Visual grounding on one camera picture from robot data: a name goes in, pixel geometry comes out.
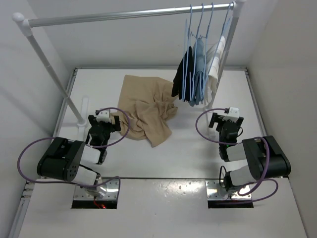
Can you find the beige t shirt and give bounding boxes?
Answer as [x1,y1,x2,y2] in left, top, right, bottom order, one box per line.
[112,75,178,147]

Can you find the light blue plastic hanger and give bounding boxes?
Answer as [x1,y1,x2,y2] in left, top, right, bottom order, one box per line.
[181,5,193,102]

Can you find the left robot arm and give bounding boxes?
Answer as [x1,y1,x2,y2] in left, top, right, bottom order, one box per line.
[37,115,121,198]

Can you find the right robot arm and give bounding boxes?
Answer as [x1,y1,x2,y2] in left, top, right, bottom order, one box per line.
[209,113,291,197]

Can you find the blue hanger with white garment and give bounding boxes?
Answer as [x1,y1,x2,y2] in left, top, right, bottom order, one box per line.
[204,1,235,78]

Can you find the light blue garment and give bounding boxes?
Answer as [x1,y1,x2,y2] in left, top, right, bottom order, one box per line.
[189,38,205,107]

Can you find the black garment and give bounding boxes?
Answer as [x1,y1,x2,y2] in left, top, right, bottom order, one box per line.
[171,46,194,101]

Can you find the white checked garment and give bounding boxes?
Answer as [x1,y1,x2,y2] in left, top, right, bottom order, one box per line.
[205,36,226,104]

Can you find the white clothes rack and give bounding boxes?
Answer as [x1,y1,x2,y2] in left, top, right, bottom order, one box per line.
[12,0,245,135]

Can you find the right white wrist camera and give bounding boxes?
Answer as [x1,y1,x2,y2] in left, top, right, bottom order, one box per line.
[225,107,240,118]

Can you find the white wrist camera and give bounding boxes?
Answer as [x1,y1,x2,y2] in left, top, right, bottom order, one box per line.
[96,110,111,123]
[225,107,240,118]

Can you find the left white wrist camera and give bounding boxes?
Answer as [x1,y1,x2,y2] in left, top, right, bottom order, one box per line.
[96,110,111,123]

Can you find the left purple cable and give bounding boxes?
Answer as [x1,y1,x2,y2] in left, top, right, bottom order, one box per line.
[16,107,130,199]

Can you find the purple cable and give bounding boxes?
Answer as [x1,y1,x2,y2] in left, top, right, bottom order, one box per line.
[195,107,279,204]
[16,107,130,199]

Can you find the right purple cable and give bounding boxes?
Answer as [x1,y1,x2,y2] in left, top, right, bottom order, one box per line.
[195,107,279,204]

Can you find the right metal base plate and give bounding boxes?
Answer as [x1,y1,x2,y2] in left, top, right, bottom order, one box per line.
[205,179,252,202]

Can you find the metal base plate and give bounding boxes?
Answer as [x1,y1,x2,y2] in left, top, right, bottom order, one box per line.
[73,178,120,201]
[205,179,252,202]

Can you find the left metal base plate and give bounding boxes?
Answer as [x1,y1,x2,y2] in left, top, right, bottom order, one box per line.
[73,178,120,201]

